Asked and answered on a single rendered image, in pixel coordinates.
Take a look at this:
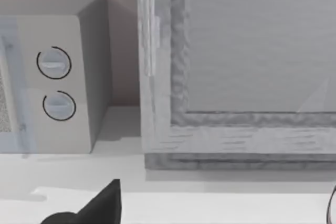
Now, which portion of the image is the dark curved rim object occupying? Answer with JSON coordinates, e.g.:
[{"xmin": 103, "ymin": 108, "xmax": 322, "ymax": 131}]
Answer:
[{"xmin": 326, "ymin": 185, "xmax": 336, "ymax": 224}]

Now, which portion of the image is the pale microwave oven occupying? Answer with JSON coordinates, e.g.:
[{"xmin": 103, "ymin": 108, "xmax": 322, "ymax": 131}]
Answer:
[{"xmin": 0, "ymin": 0, "xmax": 113, "ymax": 154}]

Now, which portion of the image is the microwave oven door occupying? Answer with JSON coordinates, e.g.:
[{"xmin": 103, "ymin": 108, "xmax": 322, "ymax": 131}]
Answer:
[{"xmin": 0, "ymin": 16, "xmax": 36, "ymax": 154}]

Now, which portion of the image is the pale round microwave knob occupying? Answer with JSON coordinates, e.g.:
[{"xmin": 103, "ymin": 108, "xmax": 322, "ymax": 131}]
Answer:
[
  {"xmin": 36, "ymin": 46, "xmax": 72, "ymax": 80},
  {"xmin": 42, "ymin": 90, "xmax": 77, "ymax": 122}
]

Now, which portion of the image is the grey cabinet door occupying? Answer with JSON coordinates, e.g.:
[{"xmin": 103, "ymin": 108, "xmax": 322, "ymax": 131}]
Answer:
[{"xmin": 170, "ymin": 0, "xmax": 336, "ymax": 128}]

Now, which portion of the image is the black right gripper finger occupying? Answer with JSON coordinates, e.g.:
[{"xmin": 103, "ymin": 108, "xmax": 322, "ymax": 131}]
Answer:
[{"xmin": 39, "ymin": 178, "xmax": 123, "ymax": 224}]

